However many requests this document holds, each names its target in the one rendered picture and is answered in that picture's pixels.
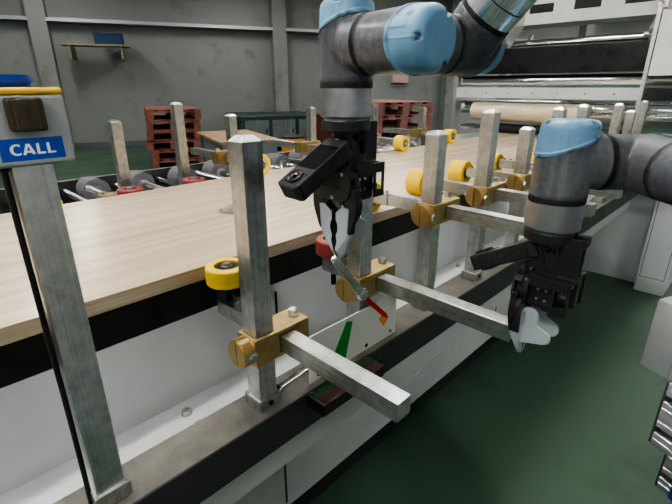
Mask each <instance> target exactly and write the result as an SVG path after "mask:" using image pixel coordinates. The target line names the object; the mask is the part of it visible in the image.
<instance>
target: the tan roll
mask: <svg viewBox="0 0 672 504"><path fill-rule="evenodd" d="M559 106H561V107H566V108H567V109H568V111H567V117H566V118H576V115H577V109H578V106H579V105H564V104H526V103H488V102H474V103H473V104H472V105H471V108H460V110H459V112H460V113H470V117H471V119H476V120H481V116H482V112H484V111H485V110H487V109H497V110H498V111H499V112H501V116H500V121H513V122H531V123H543V122H544V121H546V120H548V119H551V118H552V113H553V109H554V108H556V107H559ZM611 118H612V113H590V115H589V119H611Z"/></svg>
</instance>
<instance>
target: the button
mask: <svg viewBox="0 0 672 504"><path fill-rule="evenodd" d="M30 83H33V79H32V78H29V75H12V74H0V86H31V84H30Z"/></svg>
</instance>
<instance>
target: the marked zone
mask: <svg viewBox="0 0 672 504"><path fill-rule="evenodd" d="M352 322H353V321H347V322H346V324H345V327H344V330H343V332H342V335H341V337H340V340H339V342H338V345H337V348H336V350H335V353H337V354H339V355H341V356H342V357H344V358H346V354H347V349H348V343H349V338H350V333H351V328H352Z"/></svg>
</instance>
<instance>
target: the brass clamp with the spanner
mask: <svg viewBox="0 0 672 504"><path fill-rule="evenodd" d="M377 261H378V258H377V259H374V260H372V261H371V273H369V274H367V275H364V276H362V277H357V276H355V275H353V276H354V278H355V279H356V280H357V281H358V283H359V284H360V286H361V287H364V288H367V289H368V290H369V296H368V297H371V296H373V295H375V294H377V293H379V291H377V290H376V277H378V276H380V275H382V274H384V273H387V274H390V275H393V276H395V267H396V264H394V263H391V262H388V261H387V264H378V263H377ZM335 291H336V294H337V296H338V297H339V298H340V299H341V300H342V301H343V302H346V303H348V302H351V301H353V300H355V301H357V302H361V301H360V300H358V299H356V298H355V297H354V292H355V290H354V289H353V288H352V286H351V285H350V284H349V283H348V282H347V281H346V279H345V278H344V277H343V276H342V278H340V279H338V280H337V281H336V284H335Z"/></svg>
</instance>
